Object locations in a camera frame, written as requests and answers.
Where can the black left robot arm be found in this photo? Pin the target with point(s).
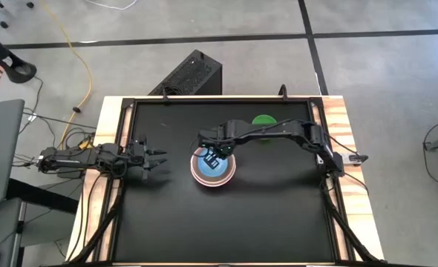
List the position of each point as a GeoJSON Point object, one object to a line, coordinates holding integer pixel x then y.
{"type": "Point", "coordinates": [74, 157]}

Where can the green plastic bowl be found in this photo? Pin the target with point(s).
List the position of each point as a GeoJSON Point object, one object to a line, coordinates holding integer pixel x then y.
{"type": "Point", "coordinates": [263, 119]}

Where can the wooden table board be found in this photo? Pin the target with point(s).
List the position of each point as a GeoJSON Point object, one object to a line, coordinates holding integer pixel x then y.
{"type": "Point", "coordinates": [352, 200]}

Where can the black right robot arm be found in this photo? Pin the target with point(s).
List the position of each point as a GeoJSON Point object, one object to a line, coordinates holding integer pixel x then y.
{"type": "Point", "coordinates": [297, 130]}

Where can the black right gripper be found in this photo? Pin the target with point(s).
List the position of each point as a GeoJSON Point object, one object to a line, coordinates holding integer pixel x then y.
{"type": "Point", "coordinates": [222, 137]}

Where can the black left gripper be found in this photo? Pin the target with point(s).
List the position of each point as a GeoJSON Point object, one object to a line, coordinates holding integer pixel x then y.
{"type": "Point", "coordinates": [139, 157]}

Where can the pink ceramic bowl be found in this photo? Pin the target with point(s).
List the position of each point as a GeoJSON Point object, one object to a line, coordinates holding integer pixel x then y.
{"type": "Point", "coordinates": [213, 184]}

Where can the black computer tower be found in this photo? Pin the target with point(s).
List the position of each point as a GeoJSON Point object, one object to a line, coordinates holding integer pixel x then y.
{"type": "Point", "coordinates": [191, 76]}

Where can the grey side desk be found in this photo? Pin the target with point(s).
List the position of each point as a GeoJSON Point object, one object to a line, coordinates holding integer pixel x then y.
{"type": "Point", "coordinates": [0, 148]}

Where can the orange patterned bowl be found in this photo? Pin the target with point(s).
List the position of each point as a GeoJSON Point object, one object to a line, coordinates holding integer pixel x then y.
{"type": "Point", "coordinates": [231, 174]}

